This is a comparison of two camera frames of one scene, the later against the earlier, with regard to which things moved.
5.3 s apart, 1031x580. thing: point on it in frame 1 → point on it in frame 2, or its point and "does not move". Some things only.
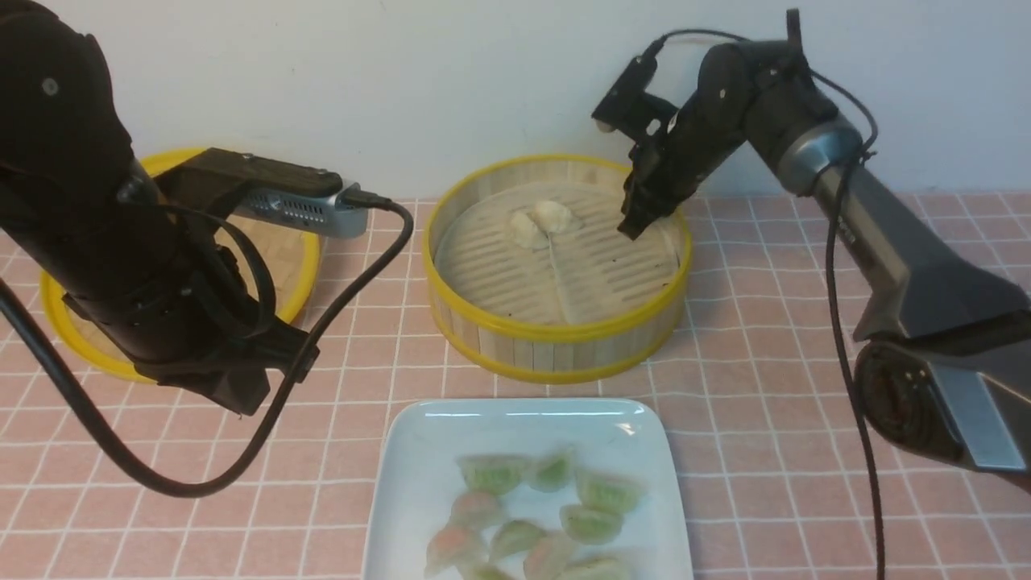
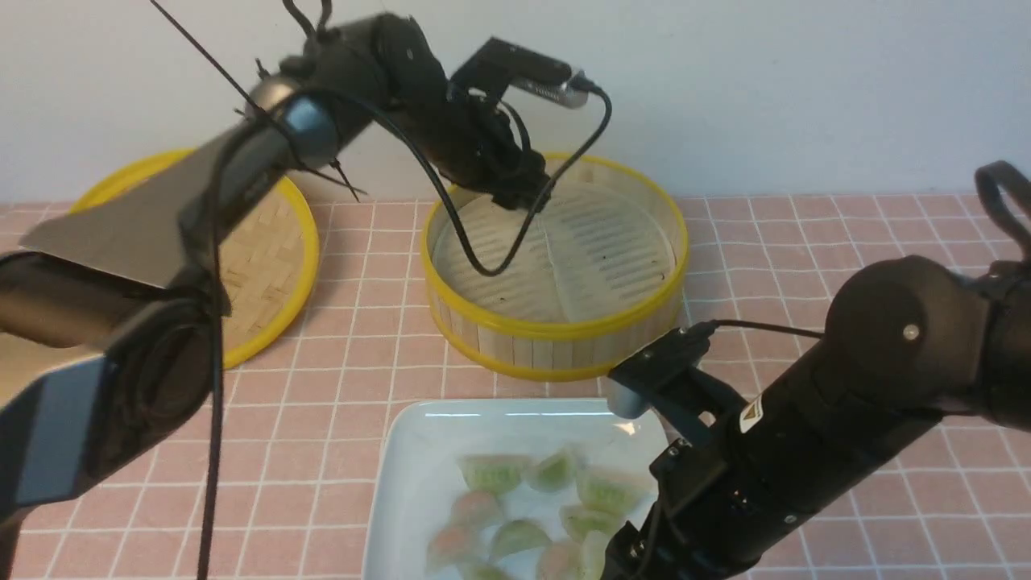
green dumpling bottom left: x=489 y=572 does not move
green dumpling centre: x=514 y=536 does not move
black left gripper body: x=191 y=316 → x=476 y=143
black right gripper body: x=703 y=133 → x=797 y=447
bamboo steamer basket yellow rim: x=529 y=278 does not move
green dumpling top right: x=612 y=495 does not move
